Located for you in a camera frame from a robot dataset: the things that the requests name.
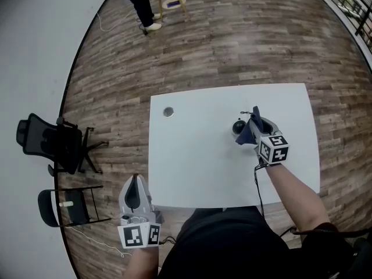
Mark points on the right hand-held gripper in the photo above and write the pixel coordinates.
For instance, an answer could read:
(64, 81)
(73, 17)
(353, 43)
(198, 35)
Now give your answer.
(274, 150)

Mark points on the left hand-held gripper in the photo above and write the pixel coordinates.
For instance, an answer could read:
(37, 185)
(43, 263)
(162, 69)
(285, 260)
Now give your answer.
(136, 234)

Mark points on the dark blue cloth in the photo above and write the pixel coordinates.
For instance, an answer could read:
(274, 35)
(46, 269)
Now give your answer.
(245, 134)

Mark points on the black round knob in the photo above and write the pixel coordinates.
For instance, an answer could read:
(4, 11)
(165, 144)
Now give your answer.
(239, 126)

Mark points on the person's right forearm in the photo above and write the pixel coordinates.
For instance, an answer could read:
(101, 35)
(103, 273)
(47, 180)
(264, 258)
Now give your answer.
(296, 196)

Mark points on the small white bottle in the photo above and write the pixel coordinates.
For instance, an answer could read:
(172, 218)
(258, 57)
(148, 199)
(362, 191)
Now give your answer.
(66, 204)

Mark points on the black folding chair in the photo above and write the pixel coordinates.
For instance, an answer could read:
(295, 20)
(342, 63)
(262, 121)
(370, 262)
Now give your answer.
(46, 211)

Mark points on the person's black clothing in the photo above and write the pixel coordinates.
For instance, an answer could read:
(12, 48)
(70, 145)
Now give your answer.
(232, 243)

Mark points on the black office chair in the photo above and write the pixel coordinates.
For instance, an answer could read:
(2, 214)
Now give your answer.
(37, 138)

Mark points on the purple flat item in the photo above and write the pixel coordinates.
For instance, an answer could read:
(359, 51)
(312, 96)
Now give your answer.
(173, 3)

